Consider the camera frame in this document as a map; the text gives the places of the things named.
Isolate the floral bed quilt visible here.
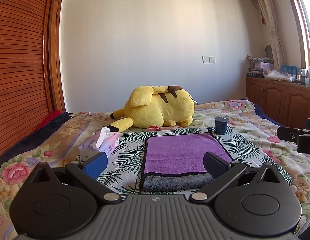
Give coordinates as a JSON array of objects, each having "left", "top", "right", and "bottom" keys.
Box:
[{"left": 0, "top": 100, "right": 310, "bottom": 239}]

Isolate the pink tissue box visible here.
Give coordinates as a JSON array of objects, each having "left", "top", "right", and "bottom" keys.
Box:
[{"left": 79, "top": 127, "right": 119, "bottom": 161}]

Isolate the wooden low cabinet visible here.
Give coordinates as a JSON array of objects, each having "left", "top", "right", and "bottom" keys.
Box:
[{"left": 246, "top": 77, "right": 310, "bottom": 128}]

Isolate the leaf pattern white cloth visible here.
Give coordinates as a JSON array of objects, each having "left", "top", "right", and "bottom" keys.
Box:
[{"left": 97, "top": 127, "right": 292, "bottom": 196}]

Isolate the purple and grey towel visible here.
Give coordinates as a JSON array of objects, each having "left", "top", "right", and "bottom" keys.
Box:
[{"left": 140, "top": 132, "right": 232, "bottom": 191}]

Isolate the dark blue cup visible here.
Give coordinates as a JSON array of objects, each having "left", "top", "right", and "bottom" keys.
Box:
[{"left": 215, "top": 116, "right": 229, "bottom": 135}]

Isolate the dark blue blanket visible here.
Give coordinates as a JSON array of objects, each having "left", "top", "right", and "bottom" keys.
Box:
[{"left": 0, "top": 112, "right": 71, "bottom": 167}]

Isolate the red cloth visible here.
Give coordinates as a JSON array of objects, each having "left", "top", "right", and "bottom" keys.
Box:
[{"left": 34, "top": 110, "right": 62, "bottom": 131}]

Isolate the clutter pile on cabinet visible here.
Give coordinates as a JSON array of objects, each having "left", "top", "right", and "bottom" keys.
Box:
[{"left": 247, "top": 44, "right": 310, "bottom": 87}]

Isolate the yellow Pikachu plush toy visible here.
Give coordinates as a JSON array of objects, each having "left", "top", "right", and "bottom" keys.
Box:
[{"left": 107, "top": 86, "right": 195, "bottom": 133}]

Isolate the wooden slatted wardrobe door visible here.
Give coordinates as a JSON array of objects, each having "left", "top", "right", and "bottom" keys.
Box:
[{"left": 0, "top": 0, "right": 54, "bottom": 157}]

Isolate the patterned beige curtain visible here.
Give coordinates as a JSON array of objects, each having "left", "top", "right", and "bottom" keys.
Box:
[{"left": 257, "top": 0, "right": 285, "bottom": 72}]

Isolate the white wall socket plate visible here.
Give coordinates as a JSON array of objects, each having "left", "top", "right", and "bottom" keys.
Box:
[{"left": 202, "top": 56, "right": 216, "bottom": 64}]

